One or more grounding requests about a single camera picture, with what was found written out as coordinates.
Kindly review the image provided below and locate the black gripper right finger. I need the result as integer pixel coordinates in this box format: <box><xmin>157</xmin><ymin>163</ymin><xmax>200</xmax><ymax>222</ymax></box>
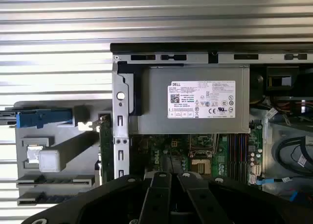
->
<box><xmin>176</xmin><ymin>172</ymin><xmax>313</xmax><ymax>224</ymax></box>

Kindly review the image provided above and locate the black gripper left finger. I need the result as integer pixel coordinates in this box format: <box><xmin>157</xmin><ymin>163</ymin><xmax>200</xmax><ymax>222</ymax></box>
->
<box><xmin>23</xmin><ymin>171</ymin><xmax>173</xmax><ymax>224</ymax></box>

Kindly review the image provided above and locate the black RAM slot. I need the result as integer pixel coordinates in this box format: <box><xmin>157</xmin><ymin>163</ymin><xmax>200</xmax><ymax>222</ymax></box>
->
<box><xmin>242</xmin><ymin>133</ymin><xmax>247</xmax><ymax>184</ymax></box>
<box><xmin>233</xmin><ymin>133</ymin><xmax>238</xmax><ymax>184</ymax></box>
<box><xmin>238</xmin><ymin>133</ymin><xmax>243</xmax><ymax>184</ymax></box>
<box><xmin>228</xmin><ymin>133</ymin><xmax>234</xmax><ymax>184</ymax></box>

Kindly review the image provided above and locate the CPU socket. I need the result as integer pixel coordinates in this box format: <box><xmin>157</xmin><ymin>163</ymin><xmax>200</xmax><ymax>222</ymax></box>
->
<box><xmin>190</xmin><ymin>157</ymin><xmax>212</xmax><ymax>176</ymax></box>

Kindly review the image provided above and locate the green motherboard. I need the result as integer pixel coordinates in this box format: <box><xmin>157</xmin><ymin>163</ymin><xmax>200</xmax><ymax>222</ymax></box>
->
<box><xmin>129</xmin><ymin>133</ymin><xmax>265</xmax><ymax>185</ymax></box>

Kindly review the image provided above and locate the metal socket cover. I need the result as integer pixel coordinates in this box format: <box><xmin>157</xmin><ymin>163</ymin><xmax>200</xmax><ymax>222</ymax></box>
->
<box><xmin>189</xmin><ymin>133</ymin><xmax>220</xmax><ymax>159</ymax></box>

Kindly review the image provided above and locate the grey parts rack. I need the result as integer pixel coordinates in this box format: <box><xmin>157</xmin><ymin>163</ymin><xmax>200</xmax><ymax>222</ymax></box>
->
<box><xmin>14</xmin><ymin>100</ymin><xmax>114</xmax><ymax>207</ymax></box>

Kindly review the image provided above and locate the grey power supply unit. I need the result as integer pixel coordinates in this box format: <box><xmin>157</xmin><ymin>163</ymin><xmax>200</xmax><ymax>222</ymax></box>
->
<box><xmin>136</xmin><ymin>65</ymin><xmax>251</xmax><ymax>135</ymax></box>

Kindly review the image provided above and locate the black open PC case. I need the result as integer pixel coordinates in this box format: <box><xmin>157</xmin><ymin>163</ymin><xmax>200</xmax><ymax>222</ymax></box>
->
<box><xmin>97</xmin><ymin>42</ymin><xmax>313</xmax><ymax>224</ymax></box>

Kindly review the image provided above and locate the silver CPU chip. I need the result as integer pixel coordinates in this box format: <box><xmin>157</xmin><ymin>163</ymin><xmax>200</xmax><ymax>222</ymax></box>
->
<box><xmin>27</xmin><ymin>145</ymin><xmax>42</xmax><ymax>164</ymax></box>

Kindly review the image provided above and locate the hard disk in blue carrier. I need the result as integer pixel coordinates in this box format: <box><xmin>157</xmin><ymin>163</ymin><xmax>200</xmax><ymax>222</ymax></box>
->
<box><xmin>0</xmin><ymin>106</ymin><xmax>74</xmax><ymax>129</ymax></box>

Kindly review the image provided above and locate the thin wire locking lever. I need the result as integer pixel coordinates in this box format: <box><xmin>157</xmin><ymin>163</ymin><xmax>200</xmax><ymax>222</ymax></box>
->
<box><xmin>214</xmin><ymin>133</ymin><xmax>220</xmax><ymax>160</ymax></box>

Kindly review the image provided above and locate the blue SATA wire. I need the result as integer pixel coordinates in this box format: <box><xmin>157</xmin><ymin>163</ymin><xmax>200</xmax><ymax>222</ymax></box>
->
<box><xmin>254</xmin><ymin>178</ymin><xmax>276</xmax><ymax>186</ymax></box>

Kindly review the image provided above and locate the black looped cable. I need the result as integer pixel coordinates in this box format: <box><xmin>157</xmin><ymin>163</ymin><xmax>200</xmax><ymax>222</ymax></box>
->
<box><xmin>276</xmin><ymin>135</ymin><xmax>313</xmax><ymax>179</ymax></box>

